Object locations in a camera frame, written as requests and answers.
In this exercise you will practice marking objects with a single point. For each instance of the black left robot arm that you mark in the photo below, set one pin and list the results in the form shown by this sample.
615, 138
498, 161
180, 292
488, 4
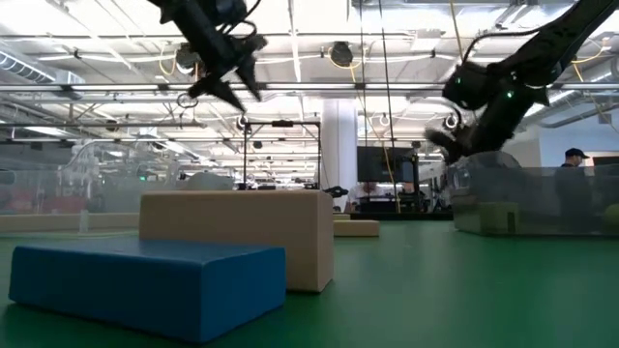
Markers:
164, 6

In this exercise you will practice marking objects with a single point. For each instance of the black monitor screen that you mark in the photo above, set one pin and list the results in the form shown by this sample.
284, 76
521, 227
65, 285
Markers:
377, 164

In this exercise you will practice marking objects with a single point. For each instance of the white building pillar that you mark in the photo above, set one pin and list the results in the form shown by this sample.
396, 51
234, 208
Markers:
340, 145

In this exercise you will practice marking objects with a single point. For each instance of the grey translucent plastic bin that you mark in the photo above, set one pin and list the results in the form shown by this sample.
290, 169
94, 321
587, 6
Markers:
541, 193

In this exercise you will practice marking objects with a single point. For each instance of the blue foam block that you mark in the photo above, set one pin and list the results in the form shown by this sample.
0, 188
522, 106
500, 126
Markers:
145, 290

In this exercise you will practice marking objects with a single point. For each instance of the large beige foam block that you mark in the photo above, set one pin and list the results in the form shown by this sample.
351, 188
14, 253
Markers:
242, 217

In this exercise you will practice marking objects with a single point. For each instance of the yellow-green foam block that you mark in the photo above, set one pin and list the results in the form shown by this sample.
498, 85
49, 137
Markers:
613, 216

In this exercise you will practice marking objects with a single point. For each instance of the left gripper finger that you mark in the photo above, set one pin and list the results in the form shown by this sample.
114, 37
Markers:
250, 75
215, 89

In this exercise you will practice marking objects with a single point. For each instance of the clear plastic bin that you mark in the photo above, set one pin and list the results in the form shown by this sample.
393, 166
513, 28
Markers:
48, 183

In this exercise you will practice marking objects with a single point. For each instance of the white plastic bin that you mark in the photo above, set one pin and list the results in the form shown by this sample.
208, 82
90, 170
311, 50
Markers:
210, 182

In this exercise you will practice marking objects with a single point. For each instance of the silver ceiling air duct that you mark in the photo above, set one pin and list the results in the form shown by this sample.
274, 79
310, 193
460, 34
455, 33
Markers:
561, 104
29, 70

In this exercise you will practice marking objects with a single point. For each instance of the person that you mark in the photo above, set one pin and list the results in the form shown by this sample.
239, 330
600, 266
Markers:
365, 193
575, 154

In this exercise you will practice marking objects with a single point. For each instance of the black background robot arm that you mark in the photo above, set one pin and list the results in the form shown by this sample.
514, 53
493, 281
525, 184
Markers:
336, 191

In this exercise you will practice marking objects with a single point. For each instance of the small beige foam block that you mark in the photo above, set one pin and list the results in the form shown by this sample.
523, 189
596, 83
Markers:
357, 228

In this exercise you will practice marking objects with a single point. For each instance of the long beige foam block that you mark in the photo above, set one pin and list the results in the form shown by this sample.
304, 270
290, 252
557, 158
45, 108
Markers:
48, 222

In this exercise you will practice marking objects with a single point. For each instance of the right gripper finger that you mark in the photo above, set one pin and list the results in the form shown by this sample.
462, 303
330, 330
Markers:
440, 137
453, 154

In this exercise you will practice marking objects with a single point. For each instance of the thin beige foam block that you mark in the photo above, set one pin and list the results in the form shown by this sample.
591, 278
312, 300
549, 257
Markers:
342, 217

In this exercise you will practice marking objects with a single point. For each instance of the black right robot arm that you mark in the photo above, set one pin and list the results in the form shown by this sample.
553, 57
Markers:
546, 43

